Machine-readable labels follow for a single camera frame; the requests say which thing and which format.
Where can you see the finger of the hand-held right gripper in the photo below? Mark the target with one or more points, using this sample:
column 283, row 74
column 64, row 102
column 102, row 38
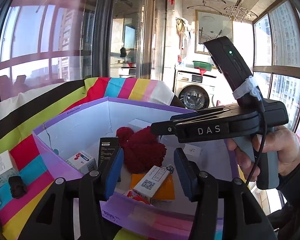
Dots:
column 165, row 128
column 190, row 116

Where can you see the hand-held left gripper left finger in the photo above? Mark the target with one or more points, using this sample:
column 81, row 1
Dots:
column 113, row 172

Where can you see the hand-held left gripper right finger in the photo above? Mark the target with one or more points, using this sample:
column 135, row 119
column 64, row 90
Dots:
column 183, row 175

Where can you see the blue and white patterned roll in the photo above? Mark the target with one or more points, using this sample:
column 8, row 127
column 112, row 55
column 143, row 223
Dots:
column 170, row 168

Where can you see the orange tissue pack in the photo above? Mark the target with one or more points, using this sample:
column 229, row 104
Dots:
column 167, row 190

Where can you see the black box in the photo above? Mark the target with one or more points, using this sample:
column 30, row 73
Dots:
column 108, row 150

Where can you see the white tissue pack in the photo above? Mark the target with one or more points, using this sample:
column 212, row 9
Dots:
column 140, row 125

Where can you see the red fluffy socks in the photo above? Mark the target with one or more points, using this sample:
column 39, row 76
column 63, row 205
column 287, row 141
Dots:
column 142, row 150

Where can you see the white and blue medicine box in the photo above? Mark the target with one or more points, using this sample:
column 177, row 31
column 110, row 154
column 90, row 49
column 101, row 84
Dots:
column 83, row 161

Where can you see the red and white box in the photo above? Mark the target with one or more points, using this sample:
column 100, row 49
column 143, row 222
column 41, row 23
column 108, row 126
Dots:
column 136, row 196

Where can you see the small white and yellow box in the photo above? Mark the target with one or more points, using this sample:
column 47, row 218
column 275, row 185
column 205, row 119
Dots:
column 150, row 182

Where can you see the purple cardboard box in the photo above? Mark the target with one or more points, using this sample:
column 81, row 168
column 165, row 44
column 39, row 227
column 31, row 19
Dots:
column 145, row 217

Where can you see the black knit sock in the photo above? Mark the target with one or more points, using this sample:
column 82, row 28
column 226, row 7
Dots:
column 17, row 187

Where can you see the cream printed carton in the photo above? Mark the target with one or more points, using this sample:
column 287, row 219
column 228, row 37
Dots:
column 2, row 165

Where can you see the person's right forearm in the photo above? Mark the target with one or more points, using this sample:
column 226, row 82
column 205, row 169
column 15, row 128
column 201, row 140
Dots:
column 297, row 185

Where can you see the person's right hand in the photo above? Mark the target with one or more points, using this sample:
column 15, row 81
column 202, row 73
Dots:
column 290, row 150

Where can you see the white washing machine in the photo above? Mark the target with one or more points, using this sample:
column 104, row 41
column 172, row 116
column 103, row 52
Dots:
column 187, row 80

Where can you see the red cloth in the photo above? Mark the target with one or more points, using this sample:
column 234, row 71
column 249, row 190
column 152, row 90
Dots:
column 202, row 72

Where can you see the green basin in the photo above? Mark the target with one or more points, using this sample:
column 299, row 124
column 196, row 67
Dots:
column 202, row 65

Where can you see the hanging clothes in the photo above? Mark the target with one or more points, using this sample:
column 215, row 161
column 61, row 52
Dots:
column 182, row 25

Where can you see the gold framed mirror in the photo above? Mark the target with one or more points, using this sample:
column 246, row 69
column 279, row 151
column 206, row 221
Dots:
column 210, row 25

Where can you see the striped tablecloth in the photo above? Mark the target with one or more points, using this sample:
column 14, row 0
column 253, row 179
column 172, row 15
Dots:
column 27, row 130

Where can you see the balcony window frame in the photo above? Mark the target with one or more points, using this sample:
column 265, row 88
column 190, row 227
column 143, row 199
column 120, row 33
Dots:
column 268, row 70

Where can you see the dark sliding door frame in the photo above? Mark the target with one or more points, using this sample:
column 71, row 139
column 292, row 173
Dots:
column 102, row 30

